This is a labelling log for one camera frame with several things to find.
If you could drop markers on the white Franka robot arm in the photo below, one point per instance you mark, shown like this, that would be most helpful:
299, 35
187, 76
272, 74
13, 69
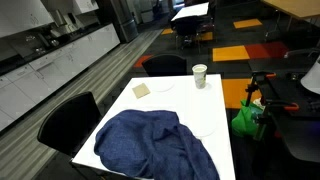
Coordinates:
313, 80

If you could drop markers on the white paper cup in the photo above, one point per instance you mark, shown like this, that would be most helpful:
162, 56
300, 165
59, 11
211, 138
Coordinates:
200, 80

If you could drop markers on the small clear glass plate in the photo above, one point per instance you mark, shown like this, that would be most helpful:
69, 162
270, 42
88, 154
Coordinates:
163, 87

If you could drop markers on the tan square coaster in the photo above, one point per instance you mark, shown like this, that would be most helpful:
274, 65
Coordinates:
141, 90

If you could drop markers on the black chair with rounded back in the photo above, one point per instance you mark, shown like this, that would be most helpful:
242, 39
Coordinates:
165, 66

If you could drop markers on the large clear glass plate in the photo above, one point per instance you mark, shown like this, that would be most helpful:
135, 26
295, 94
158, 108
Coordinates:
201, 125

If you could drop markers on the blue knitted cloth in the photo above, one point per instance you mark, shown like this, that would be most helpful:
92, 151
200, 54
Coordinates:
150, 143

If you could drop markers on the black cafe chair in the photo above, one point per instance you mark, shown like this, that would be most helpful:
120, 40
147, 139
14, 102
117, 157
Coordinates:
186, 28

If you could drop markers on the stainless steel refrigerator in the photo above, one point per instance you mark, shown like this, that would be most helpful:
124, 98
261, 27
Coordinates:
125, 20

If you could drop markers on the white rectangular table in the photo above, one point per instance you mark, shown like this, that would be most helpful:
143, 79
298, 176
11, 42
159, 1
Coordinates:
191, 10

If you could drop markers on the green plastic bag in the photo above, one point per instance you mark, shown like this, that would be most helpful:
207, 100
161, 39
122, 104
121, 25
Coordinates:
243, 121

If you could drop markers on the black chair with wide back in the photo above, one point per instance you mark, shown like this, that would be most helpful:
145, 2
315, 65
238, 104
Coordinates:
70, 123

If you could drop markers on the white kitchen base cabinets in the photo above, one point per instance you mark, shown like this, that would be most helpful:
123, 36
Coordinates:
50, 76

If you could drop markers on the grey office chair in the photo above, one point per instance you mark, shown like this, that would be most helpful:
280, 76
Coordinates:
300, 52

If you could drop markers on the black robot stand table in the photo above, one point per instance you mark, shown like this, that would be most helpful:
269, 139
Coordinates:
300, 140

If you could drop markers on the light wooden table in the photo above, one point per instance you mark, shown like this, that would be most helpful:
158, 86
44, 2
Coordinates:
296, 7

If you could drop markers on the white wall mounted box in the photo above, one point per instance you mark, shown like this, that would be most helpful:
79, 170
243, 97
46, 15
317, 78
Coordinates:
85, 6

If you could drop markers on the white kitchen wall cabinets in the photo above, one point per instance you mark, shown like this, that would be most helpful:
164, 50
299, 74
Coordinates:
20, 16

